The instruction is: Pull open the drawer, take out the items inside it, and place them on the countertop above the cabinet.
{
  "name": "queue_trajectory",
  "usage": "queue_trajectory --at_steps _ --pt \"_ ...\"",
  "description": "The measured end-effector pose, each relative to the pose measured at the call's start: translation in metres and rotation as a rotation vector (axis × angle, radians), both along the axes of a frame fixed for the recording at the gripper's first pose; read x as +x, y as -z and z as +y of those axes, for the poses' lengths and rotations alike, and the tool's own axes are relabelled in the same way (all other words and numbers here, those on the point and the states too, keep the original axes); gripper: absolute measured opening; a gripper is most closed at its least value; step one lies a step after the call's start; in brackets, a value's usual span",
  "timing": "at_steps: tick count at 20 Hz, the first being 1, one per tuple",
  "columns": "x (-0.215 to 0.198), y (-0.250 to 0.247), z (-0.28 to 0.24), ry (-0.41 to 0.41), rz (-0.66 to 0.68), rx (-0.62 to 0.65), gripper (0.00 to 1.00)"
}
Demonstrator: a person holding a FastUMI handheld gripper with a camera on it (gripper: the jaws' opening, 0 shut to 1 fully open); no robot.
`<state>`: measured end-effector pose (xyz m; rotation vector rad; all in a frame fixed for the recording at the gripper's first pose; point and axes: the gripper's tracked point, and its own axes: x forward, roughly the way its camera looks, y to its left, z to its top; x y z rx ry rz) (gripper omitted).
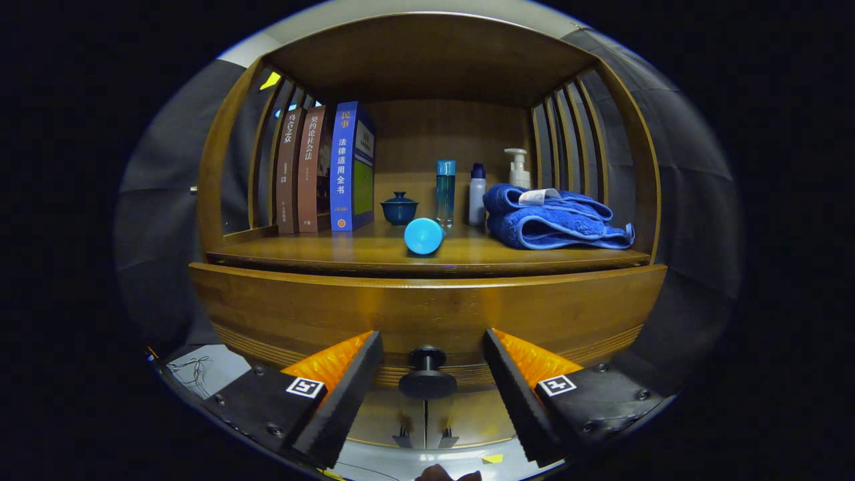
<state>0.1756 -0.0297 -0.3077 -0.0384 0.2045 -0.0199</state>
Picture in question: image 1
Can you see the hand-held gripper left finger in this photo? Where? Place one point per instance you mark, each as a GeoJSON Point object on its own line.
{"type": "Point", "coordinates": [347, 401]}

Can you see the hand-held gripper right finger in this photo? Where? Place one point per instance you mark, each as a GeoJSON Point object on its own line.
{"type": "Point", "coordinates": [524, 404]}

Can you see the wooden drawer with black knob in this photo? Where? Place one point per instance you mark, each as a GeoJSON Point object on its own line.
{"type": "Point", "coordinates": [427, 307]}

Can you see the light blue cosmetic tube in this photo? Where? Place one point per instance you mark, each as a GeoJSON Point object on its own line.
{"type": "Point", "coordinates": [423, 236]}

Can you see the wooden cabinet door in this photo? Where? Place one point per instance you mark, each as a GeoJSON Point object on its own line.
{"type": "Point", "coordinates": [474, 417]}
{"type": "Point", "coordinates": [384, 421]}

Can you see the wooden countertop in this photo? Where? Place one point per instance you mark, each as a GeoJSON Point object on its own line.
{"type": "Point", "coordinates": [347, 247]}

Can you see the wooden cabinet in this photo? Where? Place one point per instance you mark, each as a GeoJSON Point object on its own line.
{"type": "Point", "coordinates": [434, 60]}

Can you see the yellow paper scrap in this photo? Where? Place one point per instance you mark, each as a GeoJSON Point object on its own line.
{"type": "Point", "coordinates": [493, 458]}

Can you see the blue towel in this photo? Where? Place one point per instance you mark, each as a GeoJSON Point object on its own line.
{"type": "Point", "coordinates": [548, 224]}

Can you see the blue lidded teacup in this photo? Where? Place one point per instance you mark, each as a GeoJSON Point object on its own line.
{"type": "Point", "coordinates": [399, 210]}

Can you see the white bottle with blue cap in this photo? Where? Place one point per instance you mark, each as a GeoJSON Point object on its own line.
{"type": "Point", "coordinates": [477, 197]}

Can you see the clear blue bottle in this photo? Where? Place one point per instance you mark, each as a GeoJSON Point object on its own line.
{"type": "Point", "coordinates": [445, 194]}

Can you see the white pump bottle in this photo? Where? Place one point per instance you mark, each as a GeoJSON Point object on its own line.
{"type": "Point", "coordinates": [520, 175]}

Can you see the reddish brown book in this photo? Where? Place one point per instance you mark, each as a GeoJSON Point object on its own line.
{"type": "Point", "coordinates": [310, 170]}

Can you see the thick blue book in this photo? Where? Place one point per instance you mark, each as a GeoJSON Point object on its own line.
{"type": "Point", "coordinates": [342, 167]}

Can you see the dark brown book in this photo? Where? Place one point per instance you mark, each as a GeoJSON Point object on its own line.
{"type": "Point", "coordinates": [288, 174]}

